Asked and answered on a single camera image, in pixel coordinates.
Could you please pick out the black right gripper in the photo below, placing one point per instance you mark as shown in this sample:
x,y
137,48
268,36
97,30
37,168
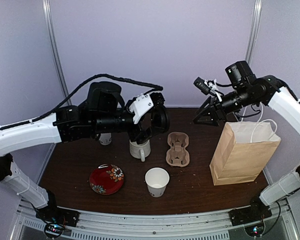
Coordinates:
x,y
215,105

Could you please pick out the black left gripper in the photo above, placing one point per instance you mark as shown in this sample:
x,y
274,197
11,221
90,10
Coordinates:
x,y
140,134

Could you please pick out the cardboard cup carrier tray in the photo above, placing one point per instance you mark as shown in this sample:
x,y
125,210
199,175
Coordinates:
x,y
177,155

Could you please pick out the white paper coffee cup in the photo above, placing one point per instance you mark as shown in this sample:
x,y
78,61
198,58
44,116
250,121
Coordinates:
x,y
157,180

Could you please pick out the black plastic cup lid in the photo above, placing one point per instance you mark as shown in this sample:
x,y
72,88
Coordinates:
x,y
160,120

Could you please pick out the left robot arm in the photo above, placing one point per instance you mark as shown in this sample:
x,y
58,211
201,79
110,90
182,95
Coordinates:
x,y
103,112

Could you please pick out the white ceramic mug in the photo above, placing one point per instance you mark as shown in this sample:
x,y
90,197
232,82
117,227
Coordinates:
x,y
140,151

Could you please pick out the brown paper bag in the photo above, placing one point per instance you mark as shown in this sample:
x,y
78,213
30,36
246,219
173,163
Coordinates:
x,y
243,150

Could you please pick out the cup of white straws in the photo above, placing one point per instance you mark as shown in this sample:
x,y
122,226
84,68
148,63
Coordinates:
x,y
105,139

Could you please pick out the red floral plate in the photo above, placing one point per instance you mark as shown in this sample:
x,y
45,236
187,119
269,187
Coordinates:
x,y
106,179

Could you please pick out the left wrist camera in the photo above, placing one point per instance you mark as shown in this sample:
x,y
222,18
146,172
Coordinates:
x,y
140,106

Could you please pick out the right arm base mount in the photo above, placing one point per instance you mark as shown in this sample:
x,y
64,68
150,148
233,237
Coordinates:
x,y
256,211

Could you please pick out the aluminium front rail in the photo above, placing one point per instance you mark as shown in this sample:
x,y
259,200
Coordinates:
x,y
214,225

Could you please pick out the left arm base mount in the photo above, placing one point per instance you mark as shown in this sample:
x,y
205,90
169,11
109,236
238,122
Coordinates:
x,y
60,216

